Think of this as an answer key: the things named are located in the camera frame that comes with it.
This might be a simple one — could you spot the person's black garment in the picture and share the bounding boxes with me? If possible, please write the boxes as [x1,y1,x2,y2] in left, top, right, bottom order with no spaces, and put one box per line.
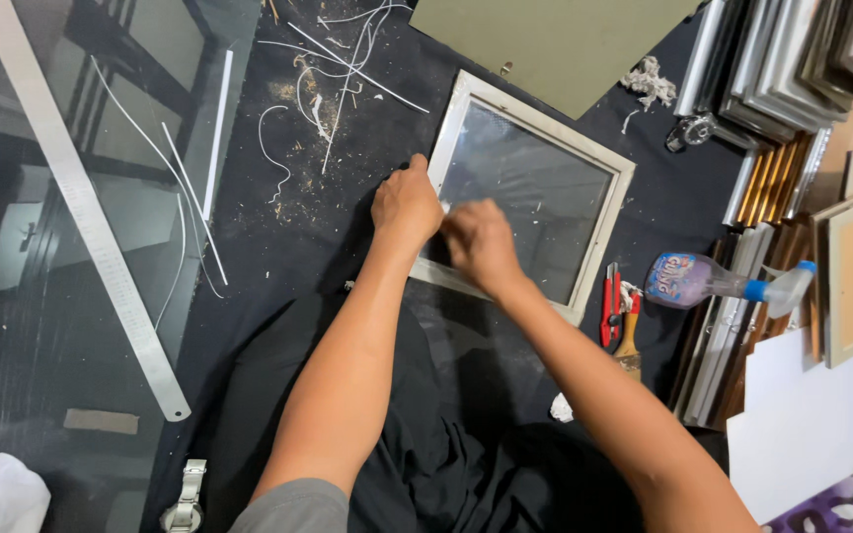
[200,292,727,533]

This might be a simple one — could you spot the long steel ruler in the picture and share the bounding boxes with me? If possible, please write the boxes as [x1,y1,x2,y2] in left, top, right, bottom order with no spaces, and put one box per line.
[0,0,193,423]

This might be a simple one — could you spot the red utility knife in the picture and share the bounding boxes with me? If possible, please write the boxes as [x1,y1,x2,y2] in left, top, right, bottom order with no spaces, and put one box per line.
[600,262,623,349]

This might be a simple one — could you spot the stack of gold frame mouldings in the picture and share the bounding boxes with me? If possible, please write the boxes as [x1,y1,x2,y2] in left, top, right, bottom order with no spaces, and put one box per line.
[723,126,835,228]

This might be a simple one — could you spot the thin straight white strip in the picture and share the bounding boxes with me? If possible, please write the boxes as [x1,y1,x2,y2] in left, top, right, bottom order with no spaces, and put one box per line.
[160,121,230,287]

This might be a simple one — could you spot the black table cloth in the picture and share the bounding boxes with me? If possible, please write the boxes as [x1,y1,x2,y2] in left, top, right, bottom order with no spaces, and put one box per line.
[141,0,749,533]

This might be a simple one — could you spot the thin curved white strip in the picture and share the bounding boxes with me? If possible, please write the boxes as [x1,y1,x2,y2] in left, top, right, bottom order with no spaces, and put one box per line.
[90,55,225,332]

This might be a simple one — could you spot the brown tape piece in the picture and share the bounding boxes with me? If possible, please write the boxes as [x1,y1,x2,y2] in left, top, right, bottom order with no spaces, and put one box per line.
[63,408,140,436]

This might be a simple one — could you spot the olive green backing board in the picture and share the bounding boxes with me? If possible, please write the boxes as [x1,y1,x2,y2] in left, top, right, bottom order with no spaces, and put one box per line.
[409,0,703,121]

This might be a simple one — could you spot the clear glass knob tool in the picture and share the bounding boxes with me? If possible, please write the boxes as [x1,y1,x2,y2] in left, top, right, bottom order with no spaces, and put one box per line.
[665,113,718,154]

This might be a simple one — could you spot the person's right hand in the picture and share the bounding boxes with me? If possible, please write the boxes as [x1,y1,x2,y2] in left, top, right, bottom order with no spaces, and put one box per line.
[440,197,530,299]

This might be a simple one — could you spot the wooden handled paintbrush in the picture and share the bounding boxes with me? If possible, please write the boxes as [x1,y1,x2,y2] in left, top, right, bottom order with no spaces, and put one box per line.
[613,287,643,383]

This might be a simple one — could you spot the silver wristwatch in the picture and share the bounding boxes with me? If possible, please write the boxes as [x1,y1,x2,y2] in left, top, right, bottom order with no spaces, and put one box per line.
[159,459,208,533]

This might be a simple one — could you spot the white picture frame with glass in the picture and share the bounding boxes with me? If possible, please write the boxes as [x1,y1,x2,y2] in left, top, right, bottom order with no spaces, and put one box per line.
[409,70,637,327]

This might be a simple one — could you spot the stack of frames standing upright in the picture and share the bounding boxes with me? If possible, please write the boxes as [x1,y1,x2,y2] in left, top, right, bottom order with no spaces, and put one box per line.
[669,221,816,432]

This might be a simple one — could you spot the wide white plastic strip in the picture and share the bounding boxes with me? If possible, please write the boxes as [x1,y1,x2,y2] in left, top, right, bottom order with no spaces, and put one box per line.
[202,49,235,222]

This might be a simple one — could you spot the spray bottle with blue nozzle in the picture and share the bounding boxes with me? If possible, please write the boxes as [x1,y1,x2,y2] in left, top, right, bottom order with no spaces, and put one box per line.
[643,252,818,320]

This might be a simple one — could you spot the white cardboard sheets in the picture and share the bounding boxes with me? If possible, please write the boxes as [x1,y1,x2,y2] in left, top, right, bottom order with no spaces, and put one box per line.
[726,326,853,525]

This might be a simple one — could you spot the crumpled white paper wad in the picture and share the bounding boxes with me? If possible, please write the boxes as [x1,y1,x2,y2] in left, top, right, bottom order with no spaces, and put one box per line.
[620,56,678,114]

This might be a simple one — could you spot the person's left hand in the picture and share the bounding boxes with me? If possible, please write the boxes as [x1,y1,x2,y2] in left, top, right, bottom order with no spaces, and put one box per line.
[371,153,446,257]

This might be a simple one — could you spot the heap of white strip offcuts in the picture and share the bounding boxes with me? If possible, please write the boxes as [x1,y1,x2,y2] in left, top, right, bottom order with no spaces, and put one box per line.
[257,0,432,205]

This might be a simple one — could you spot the large glass sheet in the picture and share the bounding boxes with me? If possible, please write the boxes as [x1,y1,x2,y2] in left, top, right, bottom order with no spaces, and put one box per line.
[0,0,263,533]

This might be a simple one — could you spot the purple patterned mat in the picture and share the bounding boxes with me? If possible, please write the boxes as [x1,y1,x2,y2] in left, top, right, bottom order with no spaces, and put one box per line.
[766,474,853,533]

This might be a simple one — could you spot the person's grey sleeve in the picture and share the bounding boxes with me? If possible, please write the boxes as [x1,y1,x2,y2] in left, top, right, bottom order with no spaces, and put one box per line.
[227,477,351,533]

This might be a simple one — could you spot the stack of silver picture frames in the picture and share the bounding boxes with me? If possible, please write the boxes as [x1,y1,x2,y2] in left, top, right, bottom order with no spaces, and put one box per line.
[674,0,853,149]

